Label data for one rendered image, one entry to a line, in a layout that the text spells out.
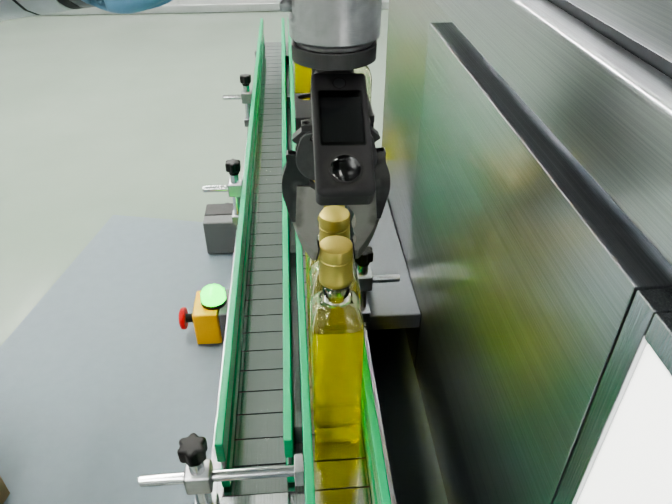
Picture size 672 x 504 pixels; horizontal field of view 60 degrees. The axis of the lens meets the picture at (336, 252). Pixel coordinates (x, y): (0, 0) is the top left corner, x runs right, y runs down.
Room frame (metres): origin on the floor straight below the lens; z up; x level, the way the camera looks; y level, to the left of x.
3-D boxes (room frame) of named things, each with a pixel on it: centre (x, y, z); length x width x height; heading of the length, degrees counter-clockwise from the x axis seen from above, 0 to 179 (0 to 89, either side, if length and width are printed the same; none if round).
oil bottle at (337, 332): (0.47, 0.00, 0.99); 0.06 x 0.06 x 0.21; 5
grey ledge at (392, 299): (1.15, -0.05, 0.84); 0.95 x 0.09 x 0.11; 4
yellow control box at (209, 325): (0.77, 0.22, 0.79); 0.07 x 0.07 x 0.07; 4
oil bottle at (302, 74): (1.50, 0.08, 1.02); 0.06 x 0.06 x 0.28; 4
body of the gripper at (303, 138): (0.50, 0.00, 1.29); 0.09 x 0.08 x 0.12; 4
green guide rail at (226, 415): (1.25, 0.19, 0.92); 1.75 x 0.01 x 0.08; 4
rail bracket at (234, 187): (0.95, 0.21, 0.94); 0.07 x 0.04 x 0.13; 94
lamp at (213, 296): (0.77, 0.21, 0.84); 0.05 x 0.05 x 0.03
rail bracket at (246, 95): (1.40, 0.25, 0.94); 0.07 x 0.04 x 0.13; 94
